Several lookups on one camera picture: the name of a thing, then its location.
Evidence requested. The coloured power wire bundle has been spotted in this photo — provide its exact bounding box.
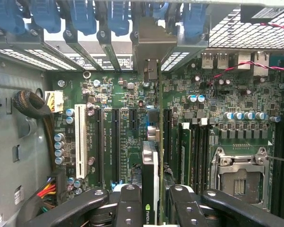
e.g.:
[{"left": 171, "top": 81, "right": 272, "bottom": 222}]
[{"left": 36, "top": 176, "right": 67, "bottom": 215}]

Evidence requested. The white PCI expansion slot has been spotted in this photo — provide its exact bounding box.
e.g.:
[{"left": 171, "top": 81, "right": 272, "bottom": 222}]
[{"left": 74, "top": 104, "right": 88, "bottom": 180}]

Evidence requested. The CPU socket locking lever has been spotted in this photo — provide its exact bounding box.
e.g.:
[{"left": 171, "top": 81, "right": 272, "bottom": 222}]
[{"left": 266, "top": 155, "right": 284, "bottom": 164}]

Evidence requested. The red black twisted wire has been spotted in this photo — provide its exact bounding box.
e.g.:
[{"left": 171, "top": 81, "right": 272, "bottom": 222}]
[{"left": 212, "top": 22, "right": 284, "bottom": 81}]

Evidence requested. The black braided power cable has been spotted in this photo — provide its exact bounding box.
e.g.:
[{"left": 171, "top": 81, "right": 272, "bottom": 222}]
[{"left": 13, "top": 89, "right": 57, "bottom": 171}]

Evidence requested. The short black expansion slot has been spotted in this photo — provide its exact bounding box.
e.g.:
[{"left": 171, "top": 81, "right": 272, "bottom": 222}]
[{"left": 129, "top": 108, "right": 138, "bottom": 130}]

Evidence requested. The CPU socket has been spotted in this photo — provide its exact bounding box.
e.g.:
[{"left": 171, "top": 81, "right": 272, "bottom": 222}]
[{"left": 210, "top": 146, "right": 272, "bottom": 205}]

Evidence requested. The white power connector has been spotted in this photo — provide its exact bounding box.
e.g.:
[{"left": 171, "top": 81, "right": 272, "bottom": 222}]
[{"left": 44, "top": 91, "right": 64, "bottom": 114}]

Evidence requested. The green motherboard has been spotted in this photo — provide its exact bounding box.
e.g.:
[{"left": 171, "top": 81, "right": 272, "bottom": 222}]
[{"left": 44, "top": 53, "right": 284, "bottom": 227}]

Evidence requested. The open black PC case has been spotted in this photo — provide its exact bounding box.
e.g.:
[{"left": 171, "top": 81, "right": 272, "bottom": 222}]
[{"left": 0, "top": 0, "right": 284, "bottom": 227}]

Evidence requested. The blue card retention latch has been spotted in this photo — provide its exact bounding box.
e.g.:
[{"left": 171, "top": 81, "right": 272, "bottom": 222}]
[
  {"left": 70, "top": 0, "right": 97, "bottom": 36},
  {"left": 182, "top": 2, "right": 208, "bottom": 46},
  {"left": 107, "top": 0, "right": 131, "bottom": 36},
  {"left": 153, "top": 2, "right": 169, "bottom": 20},
  {"left": 0, "top": 0, "right": 26, "bottom": 34},
  {"left": 30, "top": 0, "right": 62, "bottom": 34}
]

